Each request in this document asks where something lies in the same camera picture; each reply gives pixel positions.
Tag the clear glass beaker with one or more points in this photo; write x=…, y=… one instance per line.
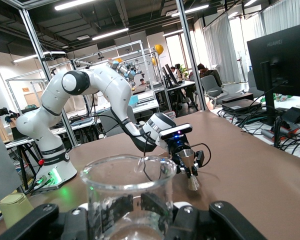
x=110, y=190

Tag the aluminium frame post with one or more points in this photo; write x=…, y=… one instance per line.
x=47, y=75
x=190, y=50

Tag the grey office chair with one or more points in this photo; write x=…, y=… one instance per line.
x=213, y=87

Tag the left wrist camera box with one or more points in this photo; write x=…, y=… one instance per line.
x=175, y=131

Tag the small glass cup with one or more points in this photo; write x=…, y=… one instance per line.
x=186, y=157

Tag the seated person dark jacket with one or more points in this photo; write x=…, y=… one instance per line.
x=211, y=75

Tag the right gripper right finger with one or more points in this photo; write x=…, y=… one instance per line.
x=215, y=225

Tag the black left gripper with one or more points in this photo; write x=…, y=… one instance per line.
x=177, y=146

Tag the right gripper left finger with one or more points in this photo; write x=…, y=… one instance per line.
x=47, y=222

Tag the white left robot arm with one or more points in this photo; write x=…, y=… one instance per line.
x=110, y=85

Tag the black flat box device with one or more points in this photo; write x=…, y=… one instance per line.
x=240, y=103

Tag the pale green shaker bottle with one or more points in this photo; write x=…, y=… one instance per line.
x=15, y=210

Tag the black computer monitor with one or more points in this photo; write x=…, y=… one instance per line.
x=277, y=62

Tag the yellow hard hat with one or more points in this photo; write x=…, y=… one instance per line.
x=159, y=48

